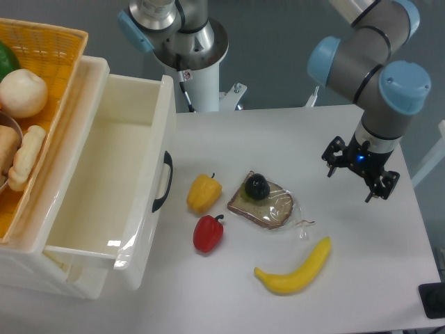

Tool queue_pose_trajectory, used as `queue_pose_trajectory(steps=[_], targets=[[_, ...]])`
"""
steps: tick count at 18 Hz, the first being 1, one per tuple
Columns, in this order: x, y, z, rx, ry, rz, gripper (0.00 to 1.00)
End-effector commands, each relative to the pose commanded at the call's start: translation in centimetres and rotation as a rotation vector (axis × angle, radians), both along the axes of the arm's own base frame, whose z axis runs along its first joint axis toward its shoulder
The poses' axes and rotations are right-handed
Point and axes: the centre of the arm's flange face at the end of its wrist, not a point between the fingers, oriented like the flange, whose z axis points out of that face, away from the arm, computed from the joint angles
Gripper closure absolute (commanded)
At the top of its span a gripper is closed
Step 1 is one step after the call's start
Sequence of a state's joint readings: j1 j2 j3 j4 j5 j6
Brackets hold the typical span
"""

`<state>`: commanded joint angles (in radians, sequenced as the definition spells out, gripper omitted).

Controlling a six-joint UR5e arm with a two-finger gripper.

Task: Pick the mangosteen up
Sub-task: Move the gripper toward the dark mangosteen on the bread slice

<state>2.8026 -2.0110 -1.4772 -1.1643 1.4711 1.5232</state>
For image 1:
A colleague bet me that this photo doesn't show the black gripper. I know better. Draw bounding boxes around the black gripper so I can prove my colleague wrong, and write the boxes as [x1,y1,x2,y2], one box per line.
[321,134,399,202]

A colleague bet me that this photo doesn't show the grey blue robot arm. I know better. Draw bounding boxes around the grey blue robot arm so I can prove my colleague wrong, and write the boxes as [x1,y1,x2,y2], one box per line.
[307,1,432,200]

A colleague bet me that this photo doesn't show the dark purple mangosteen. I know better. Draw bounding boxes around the dark purple mangosteen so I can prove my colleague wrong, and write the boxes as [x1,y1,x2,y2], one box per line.
[244,173,270,200]

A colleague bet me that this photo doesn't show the wrapped bread slice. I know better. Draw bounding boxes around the wrapped bread slice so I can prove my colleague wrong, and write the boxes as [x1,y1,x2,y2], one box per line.
[227,170,315,240]

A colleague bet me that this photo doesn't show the yellow banana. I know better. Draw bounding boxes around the yellow banana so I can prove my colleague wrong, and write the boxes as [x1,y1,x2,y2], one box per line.
[254,237,332,295]

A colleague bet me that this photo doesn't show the black device at edge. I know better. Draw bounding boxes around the black device at edge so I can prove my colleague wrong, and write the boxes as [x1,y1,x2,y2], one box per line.
[418,283,445,319]

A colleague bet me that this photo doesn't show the yellow bell pepper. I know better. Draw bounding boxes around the yellow bell pepper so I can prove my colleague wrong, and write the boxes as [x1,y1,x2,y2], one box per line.
[186,173,223,214]

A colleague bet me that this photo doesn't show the red bell pepper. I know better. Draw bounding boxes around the red bell pepper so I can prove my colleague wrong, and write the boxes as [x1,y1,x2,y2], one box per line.
[193,214,224,253]

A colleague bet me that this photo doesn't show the white plastic drawer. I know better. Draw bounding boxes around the white plastic drawer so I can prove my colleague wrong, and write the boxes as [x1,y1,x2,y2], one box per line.
[43,74,176,299]

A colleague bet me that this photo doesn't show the yellow woven basket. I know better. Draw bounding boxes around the yellow woven basket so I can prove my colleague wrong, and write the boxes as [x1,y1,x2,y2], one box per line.
[1,18,88,244]

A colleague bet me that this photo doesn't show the beige bone-shaped biscuit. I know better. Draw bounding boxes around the beige bone-shaped biscuit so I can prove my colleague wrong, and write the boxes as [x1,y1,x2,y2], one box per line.
[8,125,46,192]

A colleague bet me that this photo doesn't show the white round fruit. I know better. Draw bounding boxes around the white round fruit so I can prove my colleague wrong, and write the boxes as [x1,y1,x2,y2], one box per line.
[1,69,48,118]

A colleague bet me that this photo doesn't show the bread pieces in bowl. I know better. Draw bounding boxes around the bread pieces in bowl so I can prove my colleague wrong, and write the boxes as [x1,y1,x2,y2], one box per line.
[1,112,23,193]

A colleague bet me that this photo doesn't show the white drawer cabinet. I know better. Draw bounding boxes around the white drawer cabinet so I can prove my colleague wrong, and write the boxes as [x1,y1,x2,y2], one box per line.
[1,56,110,296]

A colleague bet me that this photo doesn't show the green vegetable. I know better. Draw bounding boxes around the green vegetable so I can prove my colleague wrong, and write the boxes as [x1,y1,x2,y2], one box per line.
[0,42,21,81]

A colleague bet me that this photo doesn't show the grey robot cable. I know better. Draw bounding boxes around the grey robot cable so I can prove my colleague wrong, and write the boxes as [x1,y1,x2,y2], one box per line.
[175,55,196,113]

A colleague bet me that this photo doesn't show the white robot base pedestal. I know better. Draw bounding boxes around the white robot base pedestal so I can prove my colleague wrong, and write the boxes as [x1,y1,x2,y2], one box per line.
[117,1,247,113]

